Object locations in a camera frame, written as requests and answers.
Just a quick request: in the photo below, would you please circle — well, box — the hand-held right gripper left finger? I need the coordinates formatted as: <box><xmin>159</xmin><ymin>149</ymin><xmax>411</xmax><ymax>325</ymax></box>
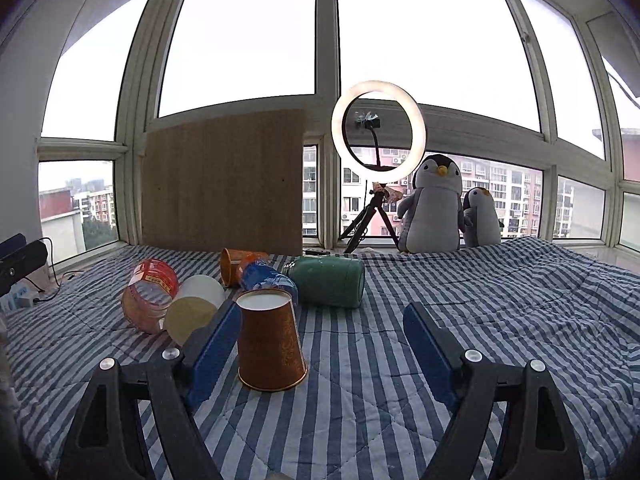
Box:
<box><xmin>58</xmin><ymin>298</ymin><xmax>244</xmax><ymax>480</ymax></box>

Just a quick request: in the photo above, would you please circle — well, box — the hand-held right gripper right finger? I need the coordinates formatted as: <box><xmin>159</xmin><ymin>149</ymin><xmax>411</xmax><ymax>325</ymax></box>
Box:
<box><xmin>403</xmin><ymin>302</ymin><xmax>585</xmax><ymax>480</ymax></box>

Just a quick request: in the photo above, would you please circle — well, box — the brown paper cup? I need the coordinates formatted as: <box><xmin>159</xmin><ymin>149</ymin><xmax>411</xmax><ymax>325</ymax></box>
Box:
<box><xmin>235</xmin><ymin>289</ymin><xmax>308</xmax><ymax>392</ymax></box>

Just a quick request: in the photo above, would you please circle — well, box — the white paper cup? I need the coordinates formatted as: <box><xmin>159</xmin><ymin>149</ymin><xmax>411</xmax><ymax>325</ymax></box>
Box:
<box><xmin>165</xmin><ymin>274</ymin><xmax>226</xmax><ymax>347</ymax></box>

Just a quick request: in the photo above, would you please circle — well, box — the orange paper cup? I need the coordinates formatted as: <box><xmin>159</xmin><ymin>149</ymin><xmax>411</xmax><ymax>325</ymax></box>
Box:
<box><xmin>220</xmin><ymin>248</ymin><xmax>270</xmax><ymax>289</ymax></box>

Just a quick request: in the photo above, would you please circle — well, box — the blue printed paper cup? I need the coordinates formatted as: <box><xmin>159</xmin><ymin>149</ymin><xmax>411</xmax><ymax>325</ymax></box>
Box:
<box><xmin>239</xmin><ymin>255</ymin><xmax>299</xmax><ymax>307</ymax></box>

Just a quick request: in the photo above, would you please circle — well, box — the green jar lying down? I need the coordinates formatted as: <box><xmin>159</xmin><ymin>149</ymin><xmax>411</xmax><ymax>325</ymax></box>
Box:
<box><xmin>282</xmin><ymin>256</ymin><xmax>366</xmax><ymax>309</ymax></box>

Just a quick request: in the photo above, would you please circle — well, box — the clear plastic jar red label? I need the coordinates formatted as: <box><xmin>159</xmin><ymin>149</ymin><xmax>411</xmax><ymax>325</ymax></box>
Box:
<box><xmin>121</xmin><ymin>258</ymin><xmax>180</xmax><ymax>335</ymax></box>

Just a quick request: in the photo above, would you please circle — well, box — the blue striped quilt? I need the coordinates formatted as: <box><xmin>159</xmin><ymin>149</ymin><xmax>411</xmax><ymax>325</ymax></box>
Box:
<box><xmin>0</xmin><ymin>236</ymin><xmax>640</xmax><ymax>480</ymax></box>

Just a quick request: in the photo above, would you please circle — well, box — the small grey penguin plush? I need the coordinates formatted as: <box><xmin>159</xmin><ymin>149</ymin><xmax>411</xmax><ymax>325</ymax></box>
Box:
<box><xmin>462</xmin><ymin>187</ymin><xmax>505</xmax><ymax>248</ymax></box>

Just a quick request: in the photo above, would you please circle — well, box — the large grey penguin plush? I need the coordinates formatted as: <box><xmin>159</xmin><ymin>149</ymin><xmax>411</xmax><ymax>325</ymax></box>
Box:
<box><xmin>397</xmin><ymin>154</ymin><xmax>465</xmax><ymax>253</ymax></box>

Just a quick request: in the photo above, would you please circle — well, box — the wooden board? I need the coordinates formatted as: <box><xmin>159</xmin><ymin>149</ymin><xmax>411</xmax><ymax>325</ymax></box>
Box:
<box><xmin>141</xmin><ymin>108</ymin><xmax>306</xmax><ymax>257</ymax></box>

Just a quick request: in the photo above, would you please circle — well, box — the white power strip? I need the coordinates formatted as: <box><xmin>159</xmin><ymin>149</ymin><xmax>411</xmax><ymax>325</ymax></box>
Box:
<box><xmin>0</xmin><ymin>282</ymin><xmax>42</xmax><ymax>313</ymax></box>

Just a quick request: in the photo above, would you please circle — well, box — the black device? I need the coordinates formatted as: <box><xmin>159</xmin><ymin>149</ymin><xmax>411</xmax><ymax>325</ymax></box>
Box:
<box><xmin>0</xmin><ymin>233</ymin><xmax>49</xmax><ymax>297</ymax></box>

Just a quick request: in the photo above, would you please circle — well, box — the black cable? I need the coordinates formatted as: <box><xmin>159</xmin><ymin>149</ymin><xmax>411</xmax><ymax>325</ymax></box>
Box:
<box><xmin>34</xmin><ymin>237</ymin><xmax>83</xmax><ymax>303</ymax></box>

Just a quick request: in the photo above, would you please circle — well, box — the ring light on tripod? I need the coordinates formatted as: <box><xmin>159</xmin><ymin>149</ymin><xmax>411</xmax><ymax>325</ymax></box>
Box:
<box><xmin>331</xmin><ymin>80</ymin><xmax>427</xmax><ymax>254</ymax></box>

